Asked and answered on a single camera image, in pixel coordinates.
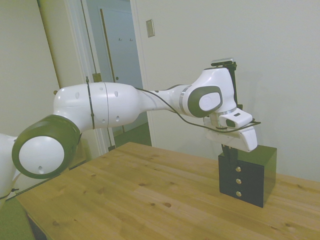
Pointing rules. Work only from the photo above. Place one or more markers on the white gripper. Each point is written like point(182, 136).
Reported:
point(240, 138)

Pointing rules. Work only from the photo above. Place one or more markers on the black drawer with brass knob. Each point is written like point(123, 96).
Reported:
point(246, 180)
point(246, 195)
point(247, 167)

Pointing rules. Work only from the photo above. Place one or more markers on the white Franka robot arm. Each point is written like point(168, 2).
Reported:
point(112, 105)

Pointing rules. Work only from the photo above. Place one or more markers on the black three-drawer cabinet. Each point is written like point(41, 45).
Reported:
point(268, 170)

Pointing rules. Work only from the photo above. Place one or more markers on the white door with brass hinges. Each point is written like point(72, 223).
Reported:
point(72, 50)

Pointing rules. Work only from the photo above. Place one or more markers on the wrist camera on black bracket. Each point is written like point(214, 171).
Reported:
point(233, 75)

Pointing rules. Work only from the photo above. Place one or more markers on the metal light switch plate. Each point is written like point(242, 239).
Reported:
point(150, 28)

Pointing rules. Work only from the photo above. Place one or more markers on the wall coat hooks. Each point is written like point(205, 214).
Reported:
point(125, 39)

